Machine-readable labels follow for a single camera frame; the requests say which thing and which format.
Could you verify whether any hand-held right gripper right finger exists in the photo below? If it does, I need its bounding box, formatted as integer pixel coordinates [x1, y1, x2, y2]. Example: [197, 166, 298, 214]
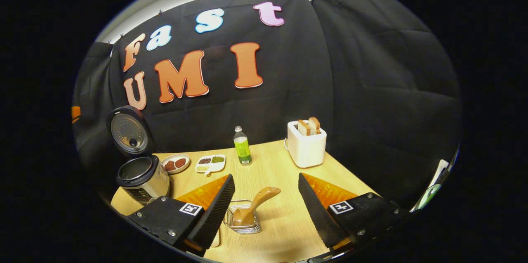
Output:
[298, 172, 411, 255]

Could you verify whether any white and green object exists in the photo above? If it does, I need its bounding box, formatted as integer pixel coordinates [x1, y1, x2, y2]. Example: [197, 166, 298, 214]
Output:
[410, 159, 450, 212]

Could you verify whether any silver black rice cooker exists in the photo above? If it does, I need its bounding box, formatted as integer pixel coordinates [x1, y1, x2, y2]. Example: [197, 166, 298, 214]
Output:
[106, 105, 171, 206]

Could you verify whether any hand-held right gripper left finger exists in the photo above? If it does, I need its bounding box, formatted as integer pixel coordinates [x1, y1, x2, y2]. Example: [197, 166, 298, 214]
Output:
[127, 173, 236, 257]

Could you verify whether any white divided grain tray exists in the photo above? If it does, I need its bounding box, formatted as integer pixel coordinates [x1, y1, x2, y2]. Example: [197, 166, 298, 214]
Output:
[195, 154, 226, 176]

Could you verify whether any wooden spoon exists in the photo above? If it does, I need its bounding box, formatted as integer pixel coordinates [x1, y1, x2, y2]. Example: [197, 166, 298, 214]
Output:
[232, 187, 282, 227]

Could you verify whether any wire metal chopstick holder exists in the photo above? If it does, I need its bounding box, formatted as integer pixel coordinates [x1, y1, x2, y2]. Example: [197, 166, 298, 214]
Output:
[223, 200, 262, 235]

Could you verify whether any green drink bottle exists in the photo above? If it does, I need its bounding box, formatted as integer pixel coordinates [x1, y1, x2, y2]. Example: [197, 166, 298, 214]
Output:
[233, 126, 252, 166]

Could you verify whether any small round white plate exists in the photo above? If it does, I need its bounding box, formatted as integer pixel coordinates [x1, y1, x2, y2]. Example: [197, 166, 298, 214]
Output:
[162, 154, 191, 175]

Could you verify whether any white toaster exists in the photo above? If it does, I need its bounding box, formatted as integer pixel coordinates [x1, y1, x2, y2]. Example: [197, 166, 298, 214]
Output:
[286, 120, 327, 168]

